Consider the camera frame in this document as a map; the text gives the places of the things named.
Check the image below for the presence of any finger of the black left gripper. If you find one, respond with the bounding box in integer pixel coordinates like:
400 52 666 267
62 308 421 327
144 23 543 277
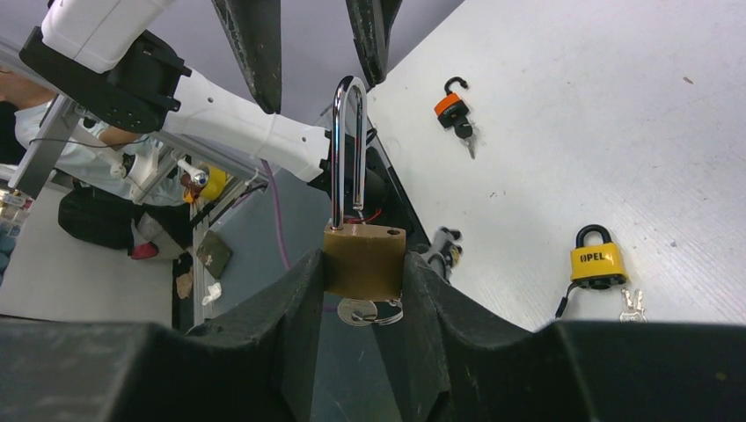
212 0 282 114
346 0 402 88

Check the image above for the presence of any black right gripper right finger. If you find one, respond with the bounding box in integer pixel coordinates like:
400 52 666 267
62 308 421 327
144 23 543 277
394 253 745 421

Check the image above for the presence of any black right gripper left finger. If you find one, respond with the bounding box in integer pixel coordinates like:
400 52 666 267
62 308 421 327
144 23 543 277
1 251 324 421

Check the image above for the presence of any small brass padlock with keys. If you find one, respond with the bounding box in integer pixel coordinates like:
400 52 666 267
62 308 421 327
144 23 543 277
323 76 406 327

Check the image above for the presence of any yellow padlock with keys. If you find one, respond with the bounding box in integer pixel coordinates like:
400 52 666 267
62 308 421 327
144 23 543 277
554 224 647 323

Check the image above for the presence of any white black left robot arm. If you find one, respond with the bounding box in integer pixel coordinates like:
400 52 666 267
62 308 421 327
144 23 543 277
19 1 400 212

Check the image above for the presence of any orange padlock with keys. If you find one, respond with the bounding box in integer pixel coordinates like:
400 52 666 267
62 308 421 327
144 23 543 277
434 76 476 160

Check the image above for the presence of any person in white shirt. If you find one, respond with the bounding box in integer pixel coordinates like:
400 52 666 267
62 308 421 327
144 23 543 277
1 68 193 259

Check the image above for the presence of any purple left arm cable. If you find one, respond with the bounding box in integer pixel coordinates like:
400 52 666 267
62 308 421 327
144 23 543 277
259 156 293 272

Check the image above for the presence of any aluminium rail frame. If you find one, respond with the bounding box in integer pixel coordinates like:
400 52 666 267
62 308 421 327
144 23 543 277
1 36 267 329

